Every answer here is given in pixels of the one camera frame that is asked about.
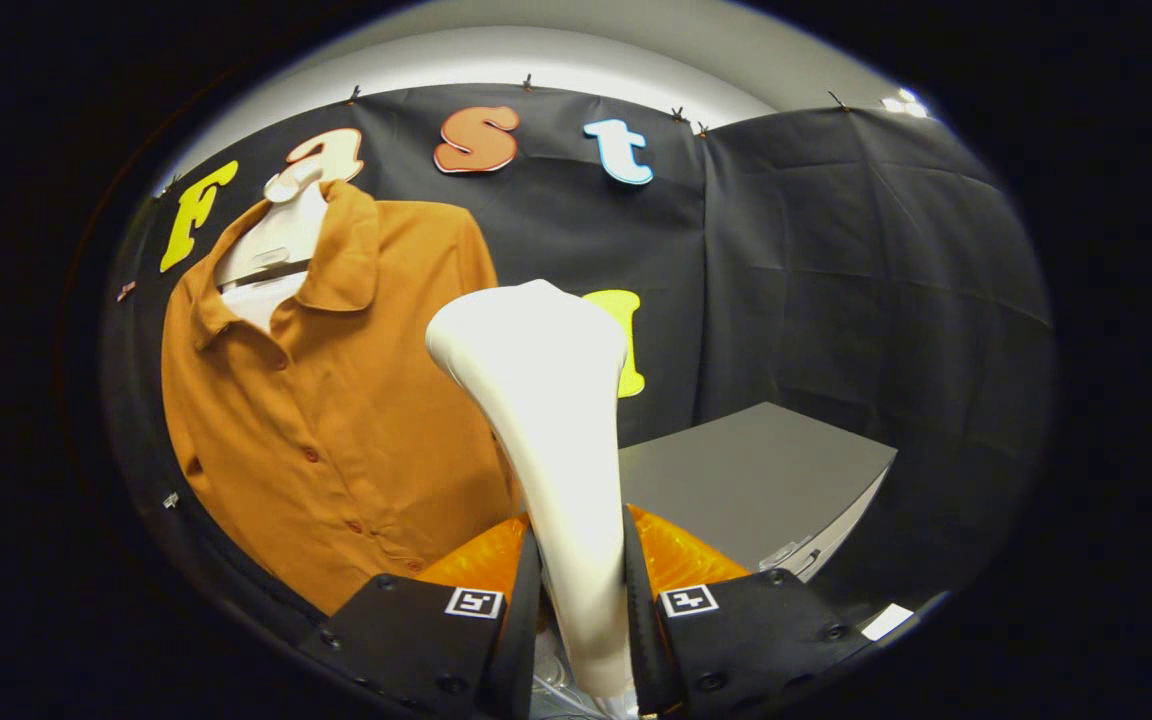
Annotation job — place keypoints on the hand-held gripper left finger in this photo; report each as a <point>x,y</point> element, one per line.
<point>524,640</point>

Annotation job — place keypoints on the small ceiling light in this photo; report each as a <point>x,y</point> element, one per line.
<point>904,102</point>

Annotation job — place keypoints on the white mannequin torso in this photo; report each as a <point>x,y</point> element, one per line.
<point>276,235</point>

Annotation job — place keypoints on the white paper slip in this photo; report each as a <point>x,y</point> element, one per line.
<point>887,621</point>

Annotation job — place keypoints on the grey side table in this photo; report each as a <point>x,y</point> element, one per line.
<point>746,470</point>

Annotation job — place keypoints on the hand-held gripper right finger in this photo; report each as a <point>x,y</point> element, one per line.
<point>641,640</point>

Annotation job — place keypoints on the white garment steamer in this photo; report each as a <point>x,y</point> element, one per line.
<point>546,400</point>

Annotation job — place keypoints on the red clip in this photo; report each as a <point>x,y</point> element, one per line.
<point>126,291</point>

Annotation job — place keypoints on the orange button shirt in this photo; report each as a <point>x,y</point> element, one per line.
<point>336,400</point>

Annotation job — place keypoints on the row of black backdrop clips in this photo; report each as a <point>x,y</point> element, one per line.
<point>528,81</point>

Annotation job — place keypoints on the black backdrop cloth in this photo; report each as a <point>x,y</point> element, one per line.
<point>856,280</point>

